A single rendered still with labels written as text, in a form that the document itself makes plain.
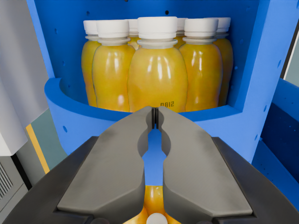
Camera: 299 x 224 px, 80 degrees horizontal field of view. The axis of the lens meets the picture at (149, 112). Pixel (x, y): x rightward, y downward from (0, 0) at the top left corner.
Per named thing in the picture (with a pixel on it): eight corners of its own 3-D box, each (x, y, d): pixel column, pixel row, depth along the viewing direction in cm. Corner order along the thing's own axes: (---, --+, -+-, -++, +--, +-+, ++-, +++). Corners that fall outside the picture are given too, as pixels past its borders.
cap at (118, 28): (125, 31, 24) (124, 16, 24) (133, 33, 21) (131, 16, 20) (95, 32, 23) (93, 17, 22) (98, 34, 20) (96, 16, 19)
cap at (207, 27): (213, 33, 20) (216, 14, 19) (179, 32, 21) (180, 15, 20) (219, 31, 23) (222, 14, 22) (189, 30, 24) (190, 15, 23)
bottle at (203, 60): (203, 171, 26) (226, 33, 18) (159, 156, 29) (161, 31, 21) (213, 144, 32) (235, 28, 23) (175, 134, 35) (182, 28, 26)
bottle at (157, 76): (129, 157, 29) (118, 30, 20) (171, 149, 30) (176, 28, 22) (139, 194, 23) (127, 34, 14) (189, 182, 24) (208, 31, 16)
